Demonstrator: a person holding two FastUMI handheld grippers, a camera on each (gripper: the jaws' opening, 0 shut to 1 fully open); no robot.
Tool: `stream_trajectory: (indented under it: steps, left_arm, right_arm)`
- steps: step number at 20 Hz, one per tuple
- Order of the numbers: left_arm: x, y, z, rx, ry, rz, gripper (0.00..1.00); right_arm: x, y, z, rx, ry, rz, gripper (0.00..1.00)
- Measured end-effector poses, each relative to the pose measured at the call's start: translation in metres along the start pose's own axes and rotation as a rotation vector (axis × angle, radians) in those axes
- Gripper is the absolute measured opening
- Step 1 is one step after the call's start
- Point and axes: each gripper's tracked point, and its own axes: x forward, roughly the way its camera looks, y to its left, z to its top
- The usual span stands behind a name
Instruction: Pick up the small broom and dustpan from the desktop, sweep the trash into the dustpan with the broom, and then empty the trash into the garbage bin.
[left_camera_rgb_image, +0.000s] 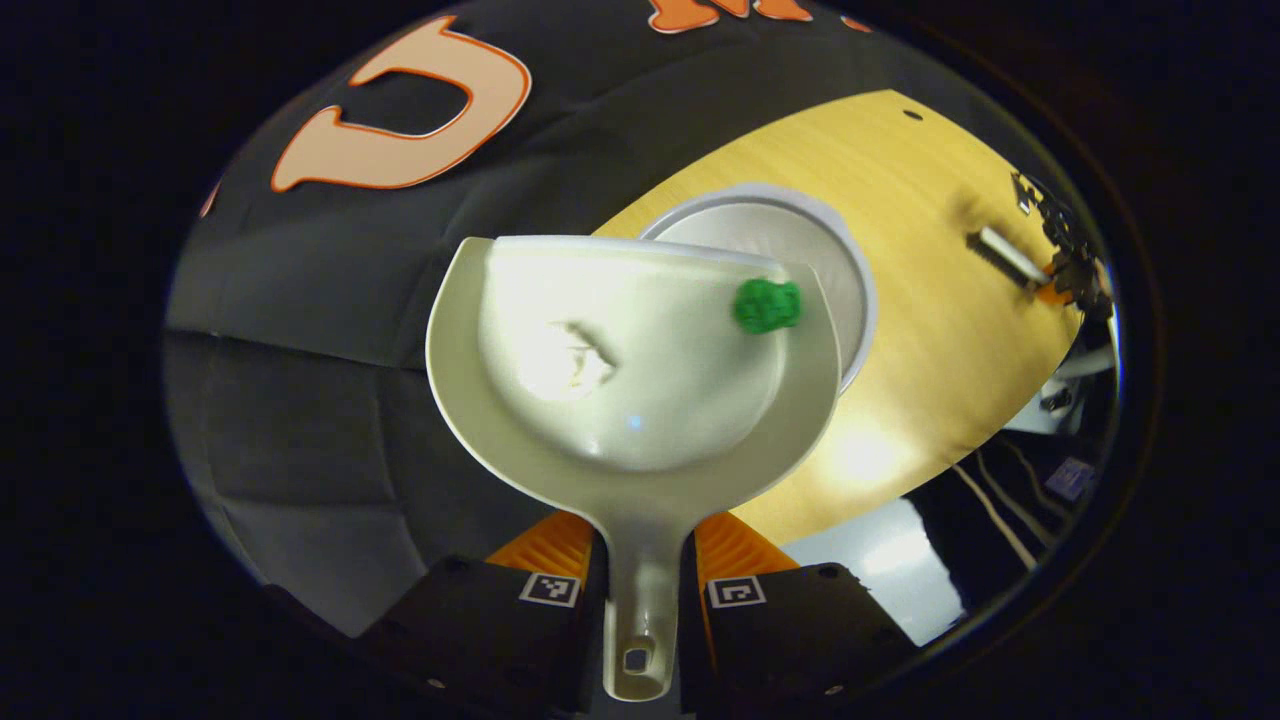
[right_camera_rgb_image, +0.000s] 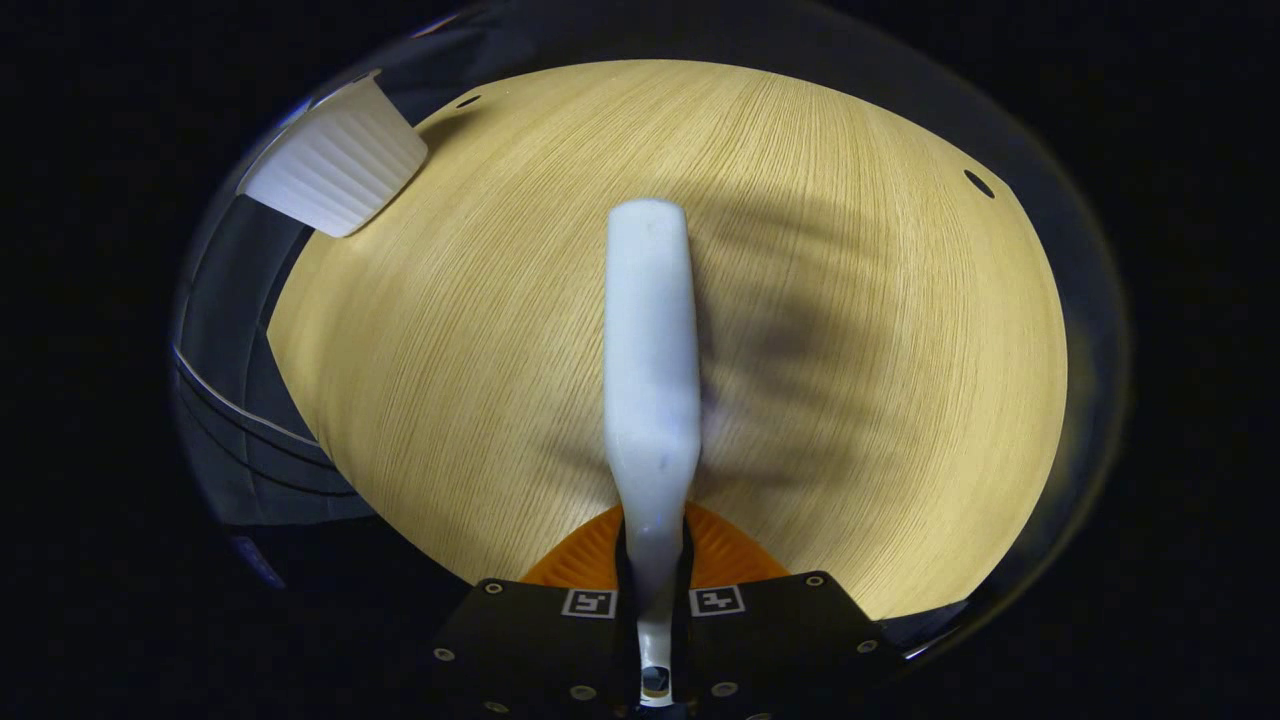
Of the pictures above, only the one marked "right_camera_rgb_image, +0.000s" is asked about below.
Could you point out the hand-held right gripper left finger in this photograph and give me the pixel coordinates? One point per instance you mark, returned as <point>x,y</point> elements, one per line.
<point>540,650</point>

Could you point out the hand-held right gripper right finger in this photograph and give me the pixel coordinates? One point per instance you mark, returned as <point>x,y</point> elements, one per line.
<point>780,650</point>

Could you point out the small white broom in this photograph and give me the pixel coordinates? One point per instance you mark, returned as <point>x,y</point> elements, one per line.
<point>650,350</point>

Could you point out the white ribbed garbage bin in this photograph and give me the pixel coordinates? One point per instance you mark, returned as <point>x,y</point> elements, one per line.
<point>335,165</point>

